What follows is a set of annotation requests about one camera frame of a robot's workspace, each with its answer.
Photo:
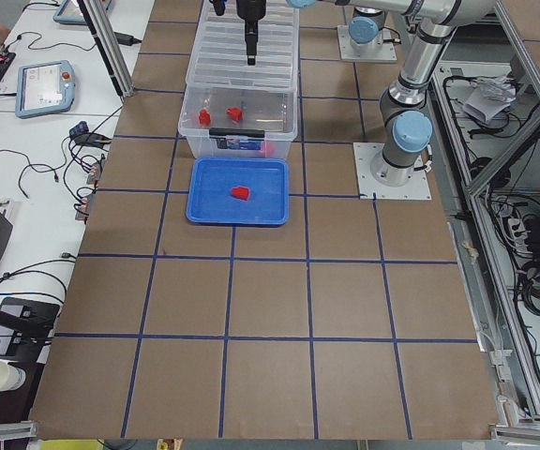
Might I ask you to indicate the blue plastic tray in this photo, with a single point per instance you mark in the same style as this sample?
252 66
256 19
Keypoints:
209 200

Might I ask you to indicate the clear plastic storage box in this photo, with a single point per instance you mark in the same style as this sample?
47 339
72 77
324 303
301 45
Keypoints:
274 112

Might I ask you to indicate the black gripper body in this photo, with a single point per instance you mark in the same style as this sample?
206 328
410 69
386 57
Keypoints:
249 10

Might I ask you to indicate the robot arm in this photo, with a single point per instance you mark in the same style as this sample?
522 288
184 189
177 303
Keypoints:
408 130

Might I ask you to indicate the red block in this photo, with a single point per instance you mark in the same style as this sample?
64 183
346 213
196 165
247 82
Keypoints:
240 193
267 149
204 118
235 114

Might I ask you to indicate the blue teach pendant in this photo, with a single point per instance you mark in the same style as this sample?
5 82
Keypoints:
69 13
44 89

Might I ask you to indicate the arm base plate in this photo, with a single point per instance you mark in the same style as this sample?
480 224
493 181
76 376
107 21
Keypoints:
377 180
380 50

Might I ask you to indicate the clear plastic box lid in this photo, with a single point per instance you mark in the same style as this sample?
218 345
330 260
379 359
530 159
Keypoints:
219 57

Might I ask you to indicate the aluminium frame post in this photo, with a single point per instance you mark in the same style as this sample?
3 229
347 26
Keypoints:
103 35

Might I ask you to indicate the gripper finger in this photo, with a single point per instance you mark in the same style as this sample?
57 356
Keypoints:
251 39

